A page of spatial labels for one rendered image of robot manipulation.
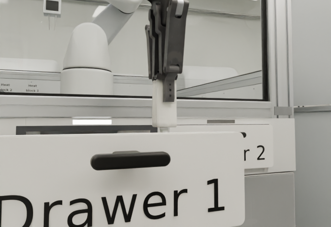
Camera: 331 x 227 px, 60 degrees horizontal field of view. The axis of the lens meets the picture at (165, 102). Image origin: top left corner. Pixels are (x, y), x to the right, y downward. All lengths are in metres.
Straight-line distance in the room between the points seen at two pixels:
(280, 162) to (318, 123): 1.67
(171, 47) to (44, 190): 0.23
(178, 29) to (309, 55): 2.26
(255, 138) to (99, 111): 0.40
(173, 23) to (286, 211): 0.65
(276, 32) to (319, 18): 1.72
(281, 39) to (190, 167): 0.62
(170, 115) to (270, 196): 0.49
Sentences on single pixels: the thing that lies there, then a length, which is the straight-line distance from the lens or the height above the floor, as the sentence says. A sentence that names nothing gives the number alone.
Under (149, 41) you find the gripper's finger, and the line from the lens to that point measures 0.48.
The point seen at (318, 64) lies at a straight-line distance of 2.53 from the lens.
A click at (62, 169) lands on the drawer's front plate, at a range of 0.30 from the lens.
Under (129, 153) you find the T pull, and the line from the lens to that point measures 0.27.
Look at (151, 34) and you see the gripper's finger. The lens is 0.45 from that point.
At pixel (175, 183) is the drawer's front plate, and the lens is 0.32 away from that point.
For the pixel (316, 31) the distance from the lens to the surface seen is 2.58.
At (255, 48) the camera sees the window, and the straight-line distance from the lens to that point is 0.84.
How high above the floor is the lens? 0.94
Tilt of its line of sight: 3 degrees up
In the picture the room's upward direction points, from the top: straight up
